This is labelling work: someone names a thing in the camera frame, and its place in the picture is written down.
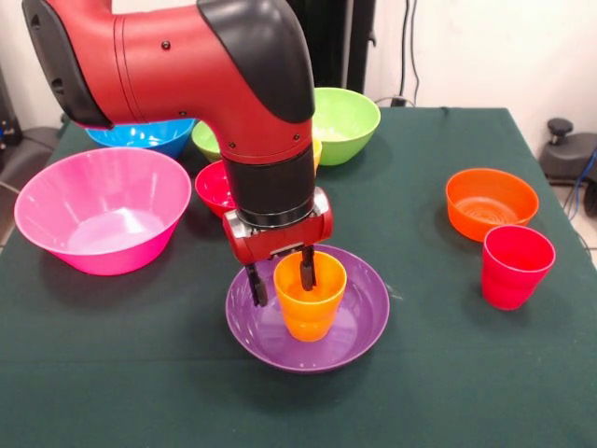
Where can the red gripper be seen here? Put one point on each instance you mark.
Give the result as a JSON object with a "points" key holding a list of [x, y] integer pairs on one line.
{"points": [[280, 240]]}

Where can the blue plastic bowl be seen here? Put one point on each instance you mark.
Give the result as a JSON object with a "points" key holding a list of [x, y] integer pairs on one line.
{"points": [[154, 135]]}

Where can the red plastic cup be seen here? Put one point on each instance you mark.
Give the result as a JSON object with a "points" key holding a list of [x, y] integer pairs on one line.
{"points": [[513, 280]]}

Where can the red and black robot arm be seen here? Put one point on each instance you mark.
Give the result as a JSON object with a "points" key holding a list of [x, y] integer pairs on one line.
{"points": [[186, 70]]}

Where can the orange plastic cup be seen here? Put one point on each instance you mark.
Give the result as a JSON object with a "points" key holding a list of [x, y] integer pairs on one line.
{"points": [[310, 312]]}

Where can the small red plastic bowl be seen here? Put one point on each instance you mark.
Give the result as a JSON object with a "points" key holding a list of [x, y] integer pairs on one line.
{"points": [[214, 186]]}

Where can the orange plastic bowl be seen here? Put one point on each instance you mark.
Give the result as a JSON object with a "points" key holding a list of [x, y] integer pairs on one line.
{"points": [[490, 200]]}

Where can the large pink plastic bowl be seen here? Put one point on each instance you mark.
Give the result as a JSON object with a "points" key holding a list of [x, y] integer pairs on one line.
{"points": [[116, 186]]}

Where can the purple plastic bowl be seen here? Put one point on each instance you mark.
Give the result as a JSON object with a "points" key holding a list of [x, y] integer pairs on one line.
{"points": [[364, 308]]}

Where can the black pedestal leg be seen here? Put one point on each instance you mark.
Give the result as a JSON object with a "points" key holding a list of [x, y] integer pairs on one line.
{"points": [[28, 154], [569, 158]]}

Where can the small green plastic bowl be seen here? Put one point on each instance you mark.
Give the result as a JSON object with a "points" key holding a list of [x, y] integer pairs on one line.
{"points": [[207, 142]]}

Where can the large green plastic bowl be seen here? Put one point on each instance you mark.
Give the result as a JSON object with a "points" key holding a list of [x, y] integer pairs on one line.
{"points": [[345, 121]]}

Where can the dark green table cloth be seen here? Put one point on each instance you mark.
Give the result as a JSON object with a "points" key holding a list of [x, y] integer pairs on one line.
{"points": [[298, 396]]}

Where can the yellow plastic cup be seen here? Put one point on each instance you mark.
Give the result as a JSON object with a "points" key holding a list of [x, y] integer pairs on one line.
{"points": [[317, 154]]}

